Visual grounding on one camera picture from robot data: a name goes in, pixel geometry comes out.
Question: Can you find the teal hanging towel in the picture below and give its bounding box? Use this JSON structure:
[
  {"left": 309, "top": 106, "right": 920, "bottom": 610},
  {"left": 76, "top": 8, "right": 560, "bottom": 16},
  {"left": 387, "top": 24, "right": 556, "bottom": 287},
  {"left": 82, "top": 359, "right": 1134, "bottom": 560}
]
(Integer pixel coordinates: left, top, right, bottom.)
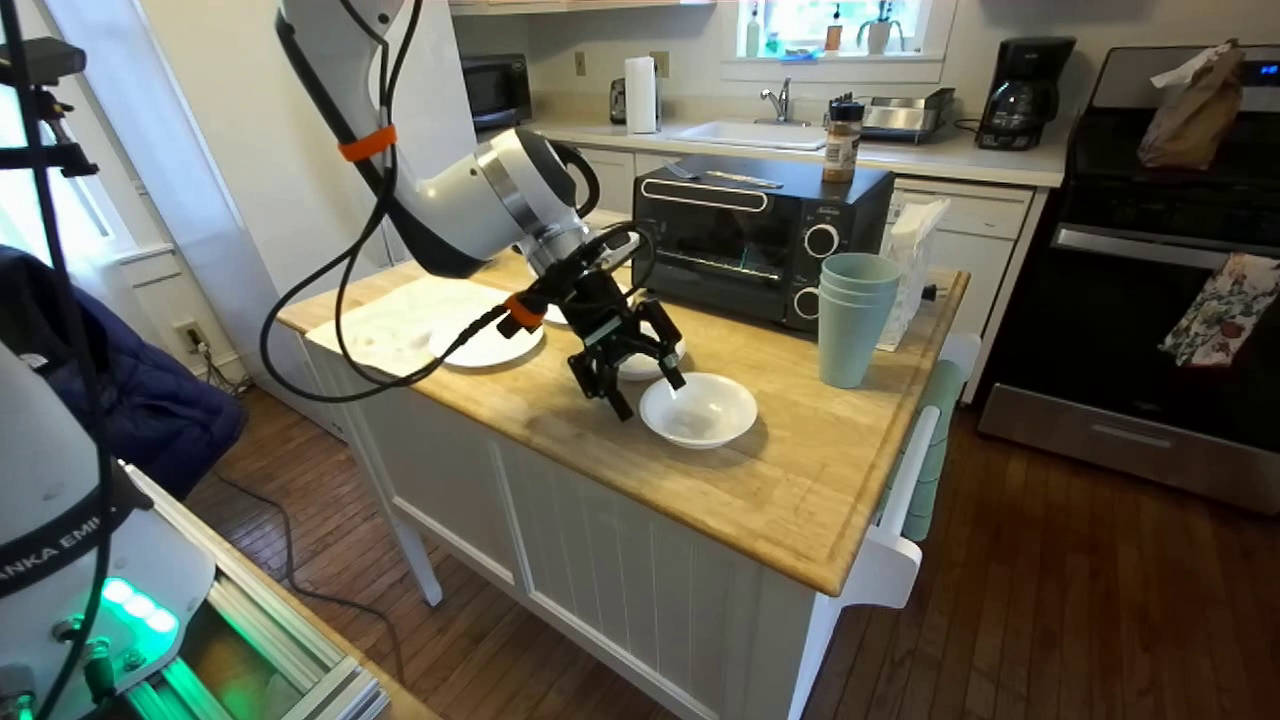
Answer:
[{"left": 899, "top": 356, "right": 970, "bottom": 544}]

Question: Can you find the clear plastic container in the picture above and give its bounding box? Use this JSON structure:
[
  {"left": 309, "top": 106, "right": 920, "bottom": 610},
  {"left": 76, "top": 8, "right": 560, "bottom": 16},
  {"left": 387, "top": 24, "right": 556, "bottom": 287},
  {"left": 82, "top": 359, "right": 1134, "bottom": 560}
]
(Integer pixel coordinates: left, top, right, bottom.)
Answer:
[{"left": 876, "top": 197, "right": 951, "bottom": 351}]

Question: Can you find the black camera stand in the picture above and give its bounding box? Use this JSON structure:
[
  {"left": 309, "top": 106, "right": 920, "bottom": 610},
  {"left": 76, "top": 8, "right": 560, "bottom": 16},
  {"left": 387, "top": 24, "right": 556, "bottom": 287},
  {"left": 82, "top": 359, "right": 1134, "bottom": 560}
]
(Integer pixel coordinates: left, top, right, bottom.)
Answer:
[{"left": 0, "top": 34, "right": 103, "bottom": 183}]

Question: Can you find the aluminium frame rail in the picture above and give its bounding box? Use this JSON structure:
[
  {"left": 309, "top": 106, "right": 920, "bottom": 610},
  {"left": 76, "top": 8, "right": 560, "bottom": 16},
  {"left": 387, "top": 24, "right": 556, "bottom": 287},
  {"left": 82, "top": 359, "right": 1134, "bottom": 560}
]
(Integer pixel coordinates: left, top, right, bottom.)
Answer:
[{"left": 117, "top": 463, "right": 444, "bottom": 720}]

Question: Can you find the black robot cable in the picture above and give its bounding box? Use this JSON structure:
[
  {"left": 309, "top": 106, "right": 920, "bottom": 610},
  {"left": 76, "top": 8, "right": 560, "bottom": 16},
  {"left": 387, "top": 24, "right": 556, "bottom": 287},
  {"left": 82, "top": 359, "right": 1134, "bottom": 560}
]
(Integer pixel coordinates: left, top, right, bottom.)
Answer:
[{"left": 257, "top": 0, "right": 644, "bottom": 409}]

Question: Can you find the black coffee maker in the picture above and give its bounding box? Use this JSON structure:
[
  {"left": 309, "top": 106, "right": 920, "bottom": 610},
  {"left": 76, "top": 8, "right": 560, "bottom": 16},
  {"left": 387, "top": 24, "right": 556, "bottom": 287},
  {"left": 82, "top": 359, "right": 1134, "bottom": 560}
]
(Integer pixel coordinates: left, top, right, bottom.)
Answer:
[{"left": 972, "top": 34, "right": 1080, "bottom": 154}]

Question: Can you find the glass electric kettle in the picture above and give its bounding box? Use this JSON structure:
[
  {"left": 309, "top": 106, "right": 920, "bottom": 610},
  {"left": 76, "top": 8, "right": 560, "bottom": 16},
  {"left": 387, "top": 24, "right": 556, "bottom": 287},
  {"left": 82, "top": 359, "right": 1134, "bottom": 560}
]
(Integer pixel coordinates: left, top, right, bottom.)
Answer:
[{"left": 556, "top": 138, "right": 603, "bottom": 228}]

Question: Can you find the brown paper bag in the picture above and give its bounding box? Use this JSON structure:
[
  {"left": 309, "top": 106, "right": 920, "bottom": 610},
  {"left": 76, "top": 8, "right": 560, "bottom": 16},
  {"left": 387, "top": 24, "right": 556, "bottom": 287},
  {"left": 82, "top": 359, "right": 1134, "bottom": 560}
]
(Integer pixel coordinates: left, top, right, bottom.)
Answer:
[{"left": 1136, "top": 36, "right": 1252, "bottom": 178}]

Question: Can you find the white kitchen island cart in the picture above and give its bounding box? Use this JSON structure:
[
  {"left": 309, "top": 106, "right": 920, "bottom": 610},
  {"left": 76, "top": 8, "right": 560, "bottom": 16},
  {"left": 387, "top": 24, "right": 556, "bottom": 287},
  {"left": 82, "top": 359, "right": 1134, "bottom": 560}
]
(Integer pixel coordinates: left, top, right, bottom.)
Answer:
[{"left": 272, "top": 211, "right": 984, "bottom": 720}]

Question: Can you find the spice jar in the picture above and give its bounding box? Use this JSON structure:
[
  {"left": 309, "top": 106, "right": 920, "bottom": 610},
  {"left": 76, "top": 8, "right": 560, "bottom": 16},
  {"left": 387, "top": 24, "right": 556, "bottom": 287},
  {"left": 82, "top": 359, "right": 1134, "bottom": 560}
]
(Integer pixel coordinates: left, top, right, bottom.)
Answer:
[{"left": 822, "top": 97, "right": 870, "bottom": 187}]

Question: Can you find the dark blue jacket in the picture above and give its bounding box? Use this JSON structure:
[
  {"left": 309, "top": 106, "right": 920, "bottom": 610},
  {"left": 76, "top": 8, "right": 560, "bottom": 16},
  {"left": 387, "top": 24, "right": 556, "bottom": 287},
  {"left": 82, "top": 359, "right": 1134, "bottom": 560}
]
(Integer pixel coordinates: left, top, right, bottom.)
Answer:
[{"left": 0, "top": 242, "right": 248, "bottom": 500}]

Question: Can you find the floral dish towel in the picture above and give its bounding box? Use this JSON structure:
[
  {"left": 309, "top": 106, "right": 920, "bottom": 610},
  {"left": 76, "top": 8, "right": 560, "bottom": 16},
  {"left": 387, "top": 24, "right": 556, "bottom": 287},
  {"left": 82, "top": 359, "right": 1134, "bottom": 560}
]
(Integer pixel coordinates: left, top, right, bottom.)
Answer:
[{"left": 1158, "top": 251, "right": 1280, "bottom": 372}]

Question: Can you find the chrome sink faucet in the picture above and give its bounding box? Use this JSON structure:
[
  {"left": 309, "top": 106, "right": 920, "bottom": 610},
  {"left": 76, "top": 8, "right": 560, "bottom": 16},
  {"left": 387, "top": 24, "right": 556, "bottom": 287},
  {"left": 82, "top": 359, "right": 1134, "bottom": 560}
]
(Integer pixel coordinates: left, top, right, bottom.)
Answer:
[{"left": 757, "top": 77, "right": 801, "bottom": 129}]

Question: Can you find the white paper towel roll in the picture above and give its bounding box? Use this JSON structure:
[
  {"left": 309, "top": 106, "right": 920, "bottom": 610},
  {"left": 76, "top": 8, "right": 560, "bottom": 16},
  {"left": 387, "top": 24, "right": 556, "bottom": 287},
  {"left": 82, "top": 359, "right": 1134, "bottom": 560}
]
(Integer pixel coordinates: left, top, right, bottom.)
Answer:
[{"left": 619, "top": 51, "right": 664, "bottom": 138}]

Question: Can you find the black stainless stove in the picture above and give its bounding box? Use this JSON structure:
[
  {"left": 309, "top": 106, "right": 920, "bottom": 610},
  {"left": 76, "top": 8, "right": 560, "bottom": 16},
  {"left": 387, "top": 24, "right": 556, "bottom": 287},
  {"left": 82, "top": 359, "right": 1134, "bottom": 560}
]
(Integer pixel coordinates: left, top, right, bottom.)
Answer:
[{"left": 975, "top": 44, "right": 1280, "bottom": 521}]

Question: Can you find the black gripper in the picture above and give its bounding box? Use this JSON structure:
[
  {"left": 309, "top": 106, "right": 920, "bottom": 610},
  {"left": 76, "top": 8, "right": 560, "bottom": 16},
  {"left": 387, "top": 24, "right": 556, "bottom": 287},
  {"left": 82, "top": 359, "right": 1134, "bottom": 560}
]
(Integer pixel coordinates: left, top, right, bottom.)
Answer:
[{"left": 551, "top": 255, "right": 687, "bottom": 425}]

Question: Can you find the black toaster oven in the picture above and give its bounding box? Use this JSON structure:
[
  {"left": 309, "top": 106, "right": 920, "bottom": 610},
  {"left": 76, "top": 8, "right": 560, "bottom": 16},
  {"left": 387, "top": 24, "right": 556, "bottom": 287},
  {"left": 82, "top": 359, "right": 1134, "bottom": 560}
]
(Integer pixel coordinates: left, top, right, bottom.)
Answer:
[{"left": 629, "top": 156, "right": 899, "bottom": 337}]

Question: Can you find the white wall outlet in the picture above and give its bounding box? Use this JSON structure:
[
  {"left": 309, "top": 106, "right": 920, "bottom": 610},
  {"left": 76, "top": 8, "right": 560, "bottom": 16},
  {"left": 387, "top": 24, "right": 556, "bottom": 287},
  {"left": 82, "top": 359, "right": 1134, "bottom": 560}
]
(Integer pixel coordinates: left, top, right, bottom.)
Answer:
[{"left": 172, "top": 316, "right": 216, "bottom": 372}]

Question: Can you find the silver toaster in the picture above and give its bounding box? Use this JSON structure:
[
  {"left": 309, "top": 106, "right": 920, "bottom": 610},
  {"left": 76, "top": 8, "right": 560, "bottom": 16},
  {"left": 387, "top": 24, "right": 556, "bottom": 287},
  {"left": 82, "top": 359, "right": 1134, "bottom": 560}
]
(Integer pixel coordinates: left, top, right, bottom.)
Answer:
[{"left": 858, "top": 85, "right": 960, "bottom": 149}]

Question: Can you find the black floor cable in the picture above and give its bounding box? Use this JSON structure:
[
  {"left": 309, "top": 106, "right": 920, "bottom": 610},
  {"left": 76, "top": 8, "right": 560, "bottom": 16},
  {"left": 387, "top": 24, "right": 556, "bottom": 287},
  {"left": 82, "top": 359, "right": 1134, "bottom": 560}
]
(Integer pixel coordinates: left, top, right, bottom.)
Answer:
[{"left": 198, "top": 472, "right": 412, "bottom": 684}]

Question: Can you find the white paper sheet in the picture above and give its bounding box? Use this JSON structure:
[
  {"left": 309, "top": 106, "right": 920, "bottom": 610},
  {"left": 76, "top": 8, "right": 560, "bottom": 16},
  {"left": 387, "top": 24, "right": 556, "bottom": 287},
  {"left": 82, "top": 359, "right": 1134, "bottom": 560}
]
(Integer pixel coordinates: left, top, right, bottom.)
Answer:
[{"left": 306, "top": 270, "right": 518, "bottom": 383}]

